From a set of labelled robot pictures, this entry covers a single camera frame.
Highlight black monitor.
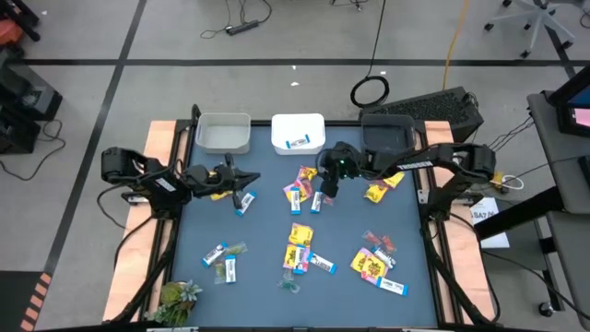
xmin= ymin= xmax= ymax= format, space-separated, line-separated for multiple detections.
xmin=546 ymin=64 xmax=590 ymax=138

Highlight wooden side board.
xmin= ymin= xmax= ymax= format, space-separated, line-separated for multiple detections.
xmin=423 ymin=120 xmax=498 ymax=324
xmin=101 ymin=120 xmax=179 ymax=323

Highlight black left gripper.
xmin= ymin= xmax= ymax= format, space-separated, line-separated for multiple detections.
xmin=209 ymin=153 xmax=262 ymax=211

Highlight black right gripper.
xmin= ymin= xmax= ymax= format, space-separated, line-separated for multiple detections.
xmin=317 ymin=141 xmax=366 ymax=198

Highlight dark clear plastic bin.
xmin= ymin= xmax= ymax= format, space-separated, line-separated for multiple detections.
xmin=360 ymin=113 xmax=418 ymax=156

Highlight green succulent plant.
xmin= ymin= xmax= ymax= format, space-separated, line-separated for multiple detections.
xmin=145 ymin=279 xmax=204 ymax=327

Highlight black orange-striped floor mat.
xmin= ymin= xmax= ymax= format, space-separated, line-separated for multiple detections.
xmin=0 ymin=270 xmax=53 ymax=332

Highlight grey desk black legs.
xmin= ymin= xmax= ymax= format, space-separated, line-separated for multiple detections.
xmin=473 ymin=91 xmax=590 ymax=331

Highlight yellow hanging cable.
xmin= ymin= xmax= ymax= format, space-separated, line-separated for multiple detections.
xmin=442 ymin=0 xmax=472 ymax=91

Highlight black perforated computer tower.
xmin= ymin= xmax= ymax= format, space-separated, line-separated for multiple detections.
xmin=359 ymin=86 xmax=485 ymax=144

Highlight orange object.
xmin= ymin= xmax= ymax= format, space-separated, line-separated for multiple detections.
xmin=0 ymin=18 xmax=24 ymax=47

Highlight white plastic bin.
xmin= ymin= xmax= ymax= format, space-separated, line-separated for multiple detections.
xmin=270 ymin=113 xmax=326 ymax=156

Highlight grey office chair base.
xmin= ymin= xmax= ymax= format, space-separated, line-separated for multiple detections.
xmin=483 ymin=0 xmax=577 ymax=60

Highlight grey plastic bin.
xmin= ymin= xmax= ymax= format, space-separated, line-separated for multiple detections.
xmin=195 ymin=112 xmax=253 ymax=155

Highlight teal candy clear wrapper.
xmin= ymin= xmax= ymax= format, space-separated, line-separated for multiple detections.
xmin=277 ymin=268 xmax=301 ymax=295

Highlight black equipment case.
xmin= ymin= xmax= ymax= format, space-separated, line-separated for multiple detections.
xmin=0 ymin=45 xmax=65 ymax=156

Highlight white cable yellow plug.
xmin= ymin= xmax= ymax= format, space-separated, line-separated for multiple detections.
xmin=489 ymin=171 xmax=525 ymax=195

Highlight white paper sheet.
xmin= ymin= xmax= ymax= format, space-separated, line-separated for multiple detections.
xmin=468 ymin=196 xmax=512 ymax=250

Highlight black coiled cable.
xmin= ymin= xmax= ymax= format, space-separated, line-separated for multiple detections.
xmin=349 ymin=0 xmax=391 ymax=110

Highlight black power strip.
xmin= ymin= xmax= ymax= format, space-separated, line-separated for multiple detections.
xmin=225 ymin=18 xmax=260 ymax=37

